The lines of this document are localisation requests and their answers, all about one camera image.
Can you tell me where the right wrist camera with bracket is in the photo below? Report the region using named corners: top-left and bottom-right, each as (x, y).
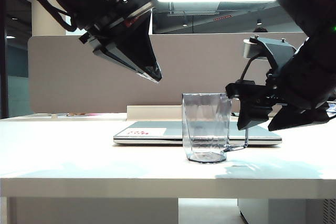
top-left (243, 34), bottom-right (299, 72)

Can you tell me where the white sticker with red text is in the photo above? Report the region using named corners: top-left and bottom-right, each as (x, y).
top-left (123, 127), bottom-right (167, 136)

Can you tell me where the white under-desk panel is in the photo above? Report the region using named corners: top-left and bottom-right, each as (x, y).
top-left (7, 197), bottom-right (179, 224)

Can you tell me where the beige fabric desk partition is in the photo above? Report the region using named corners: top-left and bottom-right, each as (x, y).
top-left (28, 32), bottom-right (310, 115)

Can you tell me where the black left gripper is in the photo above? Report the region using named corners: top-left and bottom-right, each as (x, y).
top-left (78, 0), bottom-right (169, 84)

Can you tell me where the white under-desk cabinet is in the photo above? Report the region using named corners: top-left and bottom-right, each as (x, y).
top-left (237, 198), bottom-right (336, 224)

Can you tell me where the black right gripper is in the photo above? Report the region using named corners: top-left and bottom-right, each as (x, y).
top-left (225, 38), bottom-right (336, 132)

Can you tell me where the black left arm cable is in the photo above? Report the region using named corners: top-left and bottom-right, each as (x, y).
top-left (15, 0), bottom-right (77, 33)

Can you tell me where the dark glass door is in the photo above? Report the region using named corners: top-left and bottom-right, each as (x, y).
top-left (0, 0), bottom-right (33, 120)

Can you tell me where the silver closed laptop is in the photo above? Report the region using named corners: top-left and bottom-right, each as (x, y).
top-left (113, 121), bottom-right (283, 146)

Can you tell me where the black right camera cable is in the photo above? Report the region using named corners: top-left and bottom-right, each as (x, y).
top-left (239, 57), bottom-right (254, 82)

